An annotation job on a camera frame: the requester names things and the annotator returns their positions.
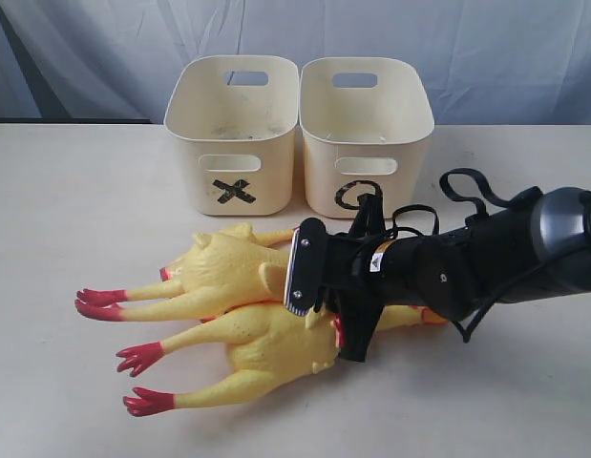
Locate whole yellow rubber chicken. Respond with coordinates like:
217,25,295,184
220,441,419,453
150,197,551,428
74,232,289,322

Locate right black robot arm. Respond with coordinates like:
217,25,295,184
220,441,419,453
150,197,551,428
325,187,591,362

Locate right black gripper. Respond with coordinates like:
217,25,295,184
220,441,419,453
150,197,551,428
318,193,386,362

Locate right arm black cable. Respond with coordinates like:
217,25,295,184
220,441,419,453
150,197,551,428
392,168,539,344

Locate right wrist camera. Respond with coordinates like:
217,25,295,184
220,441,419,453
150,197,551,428
284,218,328,317

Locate white backdrop curtain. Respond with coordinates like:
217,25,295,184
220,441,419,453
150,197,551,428
0,1,591,124

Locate cream bin marked X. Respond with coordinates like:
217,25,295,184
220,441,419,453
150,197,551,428
163,54,299,216

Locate headless rubber chicken body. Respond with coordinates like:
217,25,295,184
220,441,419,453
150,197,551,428
159,222,295,281

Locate cream bin marked O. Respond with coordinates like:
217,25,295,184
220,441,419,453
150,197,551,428
299,57,435,219

